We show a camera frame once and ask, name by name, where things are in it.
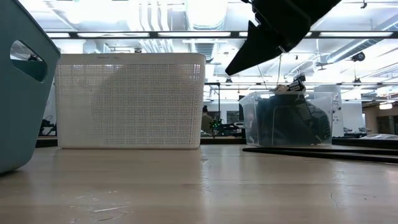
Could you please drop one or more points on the black aluminium table frame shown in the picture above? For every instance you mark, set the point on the black aluminium table frame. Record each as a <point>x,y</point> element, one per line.
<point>222,141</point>

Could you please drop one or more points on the black background equipment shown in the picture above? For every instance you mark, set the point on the black background equipment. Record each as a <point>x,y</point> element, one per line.
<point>46,124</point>

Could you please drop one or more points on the small black ceiling device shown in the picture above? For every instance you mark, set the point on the small black ceiling device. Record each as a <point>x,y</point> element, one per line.
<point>300,77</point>

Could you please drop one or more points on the person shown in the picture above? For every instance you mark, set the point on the person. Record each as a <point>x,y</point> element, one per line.
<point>206,123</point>

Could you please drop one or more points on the black overhead frame beam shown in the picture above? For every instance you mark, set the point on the black overhead frame beam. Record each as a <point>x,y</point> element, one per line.
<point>154,34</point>

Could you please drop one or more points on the teal plastic bin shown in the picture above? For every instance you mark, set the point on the teal plastic bin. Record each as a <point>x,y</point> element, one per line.
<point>18,124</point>

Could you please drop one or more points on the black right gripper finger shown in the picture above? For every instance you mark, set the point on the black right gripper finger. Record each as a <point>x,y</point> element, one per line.
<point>258,53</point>

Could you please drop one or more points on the round black ceiling device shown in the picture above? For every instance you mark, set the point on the round black ceiling device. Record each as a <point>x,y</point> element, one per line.
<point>358,56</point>

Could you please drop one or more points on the black clothes hanger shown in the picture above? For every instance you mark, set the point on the black clothes hanger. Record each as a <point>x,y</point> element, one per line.
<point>311,153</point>

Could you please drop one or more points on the black background robot arm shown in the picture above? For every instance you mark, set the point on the black background robot arm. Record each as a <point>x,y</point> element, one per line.
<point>224,127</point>

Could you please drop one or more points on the clear plastic container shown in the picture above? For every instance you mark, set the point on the clear plastic container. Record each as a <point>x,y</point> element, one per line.
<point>248,118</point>

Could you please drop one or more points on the white perforated plastic basket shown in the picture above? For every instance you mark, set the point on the white perforated plastic basket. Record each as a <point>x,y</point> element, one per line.
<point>130,102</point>

